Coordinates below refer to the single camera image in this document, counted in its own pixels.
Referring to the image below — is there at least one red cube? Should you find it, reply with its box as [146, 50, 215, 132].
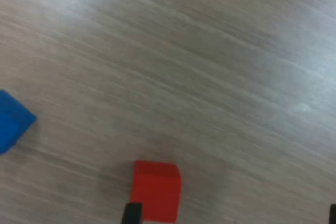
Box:
[130, 160, 183, 222]

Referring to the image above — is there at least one blue cube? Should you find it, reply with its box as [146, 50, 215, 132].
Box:
[0, 89, 38, 155]

